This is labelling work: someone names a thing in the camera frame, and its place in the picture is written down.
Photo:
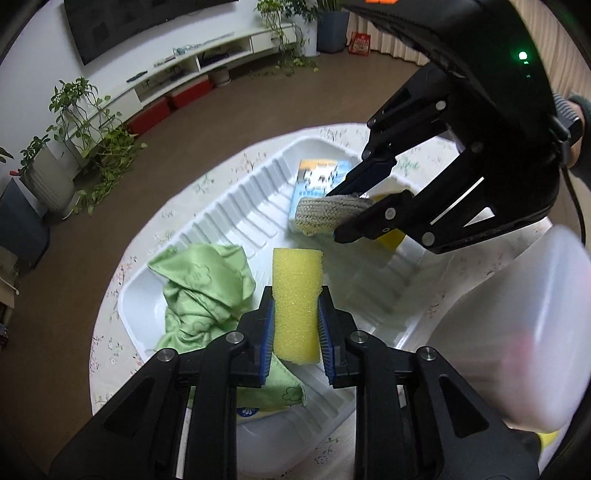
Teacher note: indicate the yellow rectangular sponge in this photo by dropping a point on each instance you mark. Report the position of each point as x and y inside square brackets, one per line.
[548, 439]

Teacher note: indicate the small white pot under console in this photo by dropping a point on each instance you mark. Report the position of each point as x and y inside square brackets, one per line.
[220, 77]

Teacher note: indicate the large-leaf plant in dark pot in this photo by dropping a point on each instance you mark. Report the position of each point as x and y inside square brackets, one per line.
[333, 22]

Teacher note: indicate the plant in ribbed grey pot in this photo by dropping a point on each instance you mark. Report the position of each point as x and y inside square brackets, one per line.
[43, 176]

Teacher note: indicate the trailing pothos on stand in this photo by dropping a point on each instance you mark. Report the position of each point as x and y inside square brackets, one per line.
[89, 124]

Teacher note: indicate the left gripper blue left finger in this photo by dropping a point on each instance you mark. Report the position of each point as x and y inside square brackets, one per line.
[258, 328]

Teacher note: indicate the blue cartoon tissue pack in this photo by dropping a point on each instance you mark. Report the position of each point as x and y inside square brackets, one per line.
[315, 178]

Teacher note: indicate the yellow thick sponge block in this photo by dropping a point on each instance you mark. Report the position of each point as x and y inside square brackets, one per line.
[297, 283]

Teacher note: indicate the small trailing plant right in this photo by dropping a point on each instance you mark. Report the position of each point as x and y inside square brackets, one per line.
[286, 21]

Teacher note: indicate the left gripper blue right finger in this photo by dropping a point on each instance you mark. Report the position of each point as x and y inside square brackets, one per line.
[334, 328]

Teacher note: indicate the beige woven rope coaster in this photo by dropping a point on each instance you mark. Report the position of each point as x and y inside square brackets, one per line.
[322, 215]

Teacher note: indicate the tall plant in dark pot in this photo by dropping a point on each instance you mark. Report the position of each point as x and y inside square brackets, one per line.
[23, 232]

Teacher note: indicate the red storage box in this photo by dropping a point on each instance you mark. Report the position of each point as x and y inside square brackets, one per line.
[148, 117]
[185, 94]

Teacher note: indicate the translucent plastic storage container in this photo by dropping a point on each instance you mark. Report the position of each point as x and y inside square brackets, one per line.
[522, 337]

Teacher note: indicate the green microfiber cloth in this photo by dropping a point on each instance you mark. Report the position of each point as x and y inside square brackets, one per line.
[208, 287]

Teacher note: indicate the floral white tablecloth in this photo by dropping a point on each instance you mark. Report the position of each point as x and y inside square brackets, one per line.
[242, 345]

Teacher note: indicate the person's right hand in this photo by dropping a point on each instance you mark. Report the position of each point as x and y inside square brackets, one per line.
[577, 140]

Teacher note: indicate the wall-mounted black television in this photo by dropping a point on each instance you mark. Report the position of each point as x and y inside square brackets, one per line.
[97, 26]

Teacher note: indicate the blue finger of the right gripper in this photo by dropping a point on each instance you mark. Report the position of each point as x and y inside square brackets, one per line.
[381, 222]
[363, 177]

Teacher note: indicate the beige pleated curtain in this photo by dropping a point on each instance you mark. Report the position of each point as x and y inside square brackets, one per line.
[505, 49]

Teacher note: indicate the white low TV console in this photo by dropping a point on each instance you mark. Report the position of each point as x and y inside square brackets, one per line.
[196, 61]

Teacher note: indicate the red storage box right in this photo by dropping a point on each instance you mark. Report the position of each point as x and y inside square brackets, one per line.
[185, 94]

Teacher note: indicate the person's right forearm grey sleeve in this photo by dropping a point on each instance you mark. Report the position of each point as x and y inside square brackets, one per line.
[574, 114]

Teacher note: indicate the white plastic ribbed tray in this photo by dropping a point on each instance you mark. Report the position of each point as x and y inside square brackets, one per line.
[387, 292]

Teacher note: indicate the red gift bag on floor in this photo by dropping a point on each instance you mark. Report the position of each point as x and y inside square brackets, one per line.
[359, 44]

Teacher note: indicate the red storage box left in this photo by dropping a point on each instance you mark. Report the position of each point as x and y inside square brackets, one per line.
[148, 117]

